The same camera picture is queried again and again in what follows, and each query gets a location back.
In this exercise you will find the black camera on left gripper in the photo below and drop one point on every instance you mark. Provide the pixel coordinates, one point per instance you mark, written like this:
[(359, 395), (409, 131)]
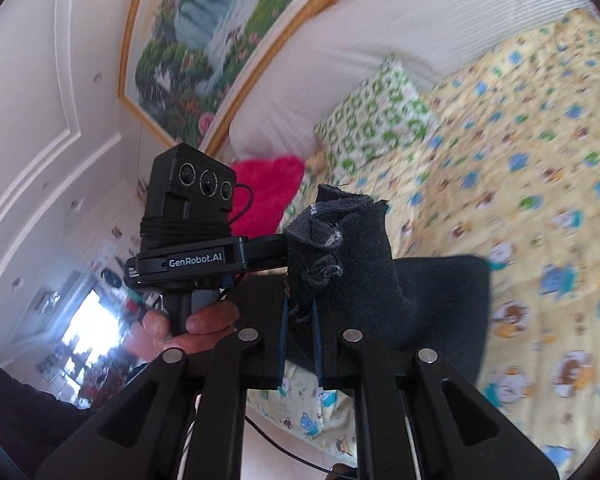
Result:
[(189, 199)]

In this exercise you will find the gold framed landscape painting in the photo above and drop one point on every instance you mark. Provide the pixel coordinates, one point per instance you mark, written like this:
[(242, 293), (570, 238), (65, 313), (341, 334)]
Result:
[(187, 65)]

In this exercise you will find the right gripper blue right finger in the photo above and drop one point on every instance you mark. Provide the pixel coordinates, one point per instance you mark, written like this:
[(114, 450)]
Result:
[(318, 346)]

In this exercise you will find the red plush pillow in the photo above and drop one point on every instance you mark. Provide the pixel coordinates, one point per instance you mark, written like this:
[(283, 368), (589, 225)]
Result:
[(270, 187)]

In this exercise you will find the left hand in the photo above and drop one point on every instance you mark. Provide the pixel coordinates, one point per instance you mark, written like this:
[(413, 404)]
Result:
[(204, 329)]

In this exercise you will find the yellow cartoon bear quilt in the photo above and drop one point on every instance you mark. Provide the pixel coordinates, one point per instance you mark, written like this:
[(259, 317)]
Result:
[(512, 175)]

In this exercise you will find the black pants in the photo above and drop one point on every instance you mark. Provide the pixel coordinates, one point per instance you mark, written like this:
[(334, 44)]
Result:
[(340, 260)]

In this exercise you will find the green patterned white pillow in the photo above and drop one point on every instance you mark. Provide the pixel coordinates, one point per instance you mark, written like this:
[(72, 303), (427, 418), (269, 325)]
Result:
[(383, 113)]

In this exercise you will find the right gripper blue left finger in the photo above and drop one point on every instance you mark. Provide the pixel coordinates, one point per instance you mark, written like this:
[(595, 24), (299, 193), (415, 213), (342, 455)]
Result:
[(282, 342)]

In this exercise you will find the white striped headboard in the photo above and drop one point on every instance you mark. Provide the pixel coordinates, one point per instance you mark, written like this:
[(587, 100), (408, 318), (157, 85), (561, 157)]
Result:
[(329, 55)]

